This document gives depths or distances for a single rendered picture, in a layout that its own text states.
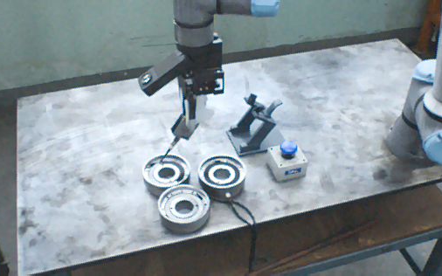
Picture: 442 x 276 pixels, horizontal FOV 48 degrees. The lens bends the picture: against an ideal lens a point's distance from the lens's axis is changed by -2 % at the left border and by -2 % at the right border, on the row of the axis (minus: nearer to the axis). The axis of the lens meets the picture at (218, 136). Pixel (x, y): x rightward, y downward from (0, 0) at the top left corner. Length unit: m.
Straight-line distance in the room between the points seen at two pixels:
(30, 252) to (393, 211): 0.96
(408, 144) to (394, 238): 0.30
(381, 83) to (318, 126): 0.29
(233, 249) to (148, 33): 1.63
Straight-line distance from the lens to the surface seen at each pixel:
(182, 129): 1.09
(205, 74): 1.00
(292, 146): 1.14
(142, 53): 2.78
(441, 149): 1.08
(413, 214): 1.52
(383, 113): 1.41
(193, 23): 0.93
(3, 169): 2.51
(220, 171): 1.14
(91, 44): 2.72
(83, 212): 1.12
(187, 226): 1.02
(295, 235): 1.38
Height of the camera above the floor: 1.62
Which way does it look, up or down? 40 degrees down
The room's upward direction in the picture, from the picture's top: 1 degrees clockwise
